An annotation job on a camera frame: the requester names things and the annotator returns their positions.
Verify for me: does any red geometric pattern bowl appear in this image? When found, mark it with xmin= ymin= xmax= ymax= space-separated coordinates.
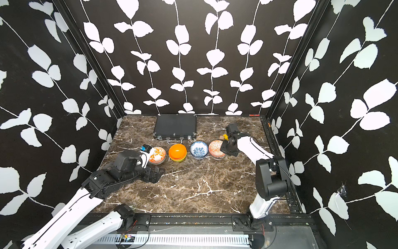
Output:
xmin=208 ymin=140 xmax=226 ymax=157

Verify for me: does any large blue floral bowl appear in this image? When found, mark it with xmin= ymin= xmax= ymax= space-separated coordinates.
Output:
xmin=190 ymin=141 xmax=209 ymax=156

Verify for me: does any orange leaf pattern bowl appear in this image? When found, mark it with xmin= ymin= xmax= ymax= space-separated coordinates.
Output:
xmin=149 ymin=147 xmax=167 ymax=165

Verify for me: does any orange plastic bowl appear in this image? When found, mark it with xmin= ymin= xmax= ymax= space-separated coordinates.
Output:
xmin=169 ymin=144 xmax=187 ymax=159

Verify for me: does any black white lattice bowl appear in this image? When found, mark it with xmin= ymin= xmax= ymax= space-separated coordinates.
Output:
xmin=211 ymin=155 xmax=226 ymax=160

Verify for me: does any small blue floral bowl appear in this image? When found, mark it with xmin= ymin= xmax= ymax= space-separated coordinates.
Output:
xmin=191 ymin=155 xmax=207 ymax=160

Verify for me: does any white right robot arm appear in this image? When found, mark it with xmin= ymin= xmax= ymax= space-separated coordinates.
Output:
xmin=221 ymin=123 xmax=289 ymax=230

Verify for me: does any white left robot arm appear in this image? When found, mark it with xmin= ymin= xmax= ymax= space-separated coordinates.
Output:
xmin=10 ymin=145 xmax=165 ymax=249

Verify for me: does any lime yellow plastic bowl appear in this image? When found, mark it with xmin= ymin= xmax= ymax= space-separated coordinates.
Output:
xmin=170 ymin=157 xmax=185 ymax=162

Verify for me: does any black carrying case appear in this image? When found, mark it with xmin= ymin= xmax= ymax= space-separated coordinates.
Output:
xmin=153 ymin=114 xmax=197 ymax=141

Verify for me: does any small circuit board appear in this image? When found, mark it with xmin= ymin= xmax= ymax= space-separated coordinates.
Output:
xmin=120 ymin=234 xmax=135 ymax=244

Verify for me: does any white vented strip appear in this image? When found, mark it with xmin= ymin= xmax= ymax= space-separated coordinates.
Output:
xmin=93 ymin=234 xmax=250 ymax=247

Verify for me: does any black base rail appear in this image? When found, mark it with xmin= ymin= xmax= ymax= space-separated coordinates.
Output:
xmin=93 ymin=213 xmax=315 ymax=234

